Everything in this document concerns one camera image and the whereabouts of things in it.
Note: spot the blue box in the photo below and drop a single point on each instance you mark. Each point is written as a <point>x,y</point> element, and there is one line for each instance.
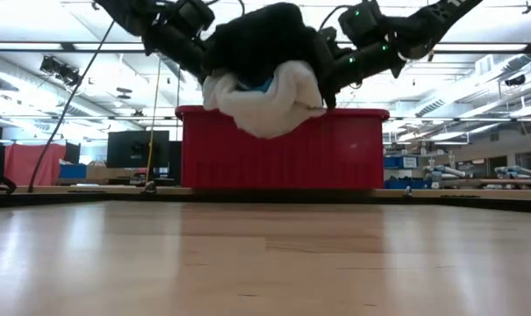
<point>72,171</point>

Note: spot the thin black diagonal rod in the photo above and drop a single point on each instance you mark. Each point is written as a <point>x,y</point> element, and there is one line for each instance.
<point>67,105</point>

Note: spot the red plastic bin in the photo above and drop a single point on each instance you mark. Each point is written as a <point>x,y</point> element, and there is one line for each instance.
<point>291,153</point>

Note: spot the black table edge strip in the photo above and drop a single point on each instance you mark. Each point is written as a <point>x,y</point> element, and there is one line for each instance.
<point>265,199</point>

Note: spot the blue labelled storage bin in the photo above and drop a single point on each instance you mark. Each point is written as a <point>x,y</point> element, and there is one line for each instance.
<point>401,162</point>

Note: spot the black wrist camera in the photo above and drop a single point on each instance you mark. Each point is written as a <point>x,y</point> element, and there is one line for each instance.
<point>195,15</point>
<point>359,22</point>

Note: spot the black computer monitor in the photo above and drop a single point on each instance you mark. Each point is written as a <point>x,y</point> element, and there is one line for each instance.
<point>135,149</point>

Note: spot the wooden background table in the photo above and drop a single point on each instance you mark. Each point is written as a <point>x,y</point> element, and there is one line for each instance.
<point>467,193</point>

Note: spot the pale blue background robot arm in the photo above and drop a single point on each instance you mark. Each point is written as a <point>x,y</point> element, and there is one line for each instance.
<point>517,171</point>
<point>445,171</point>

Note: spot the brown cardboard box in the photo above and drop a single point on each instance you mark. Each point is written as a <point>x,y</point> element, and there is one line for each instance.
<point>109,172</point>

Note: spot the black ceiling light fixture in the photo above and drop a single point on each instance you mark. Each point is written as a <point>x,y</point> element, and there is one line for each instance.
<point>61,70</point>

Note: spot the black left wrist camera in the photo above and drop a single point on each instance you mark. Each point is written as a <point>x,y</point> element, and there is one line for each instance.
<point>195,15</point>

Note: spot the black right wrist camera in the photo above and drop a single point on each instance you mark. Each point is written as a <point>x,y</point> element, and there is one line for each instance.
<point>359,22</point>

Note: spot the black knit sweater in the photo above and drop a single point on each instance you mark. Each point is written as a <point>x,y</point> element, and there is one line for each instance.
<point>260,44</point>

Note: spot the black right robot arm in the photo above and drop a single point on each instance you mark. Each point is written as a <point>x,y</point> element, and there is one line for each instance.
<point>423,26</point>

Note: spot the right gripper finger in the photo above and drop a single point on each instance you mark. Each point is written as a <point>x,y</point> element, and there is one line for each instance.
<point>330,97</point>

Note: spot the white button-up shirt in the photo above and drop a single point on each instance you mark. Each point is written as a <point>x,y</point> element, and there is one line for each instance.
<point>269,109</point>

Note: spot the bright blue garment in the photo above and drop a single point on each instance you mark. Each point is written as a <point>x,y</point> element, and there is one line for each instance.
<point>258,85</point>

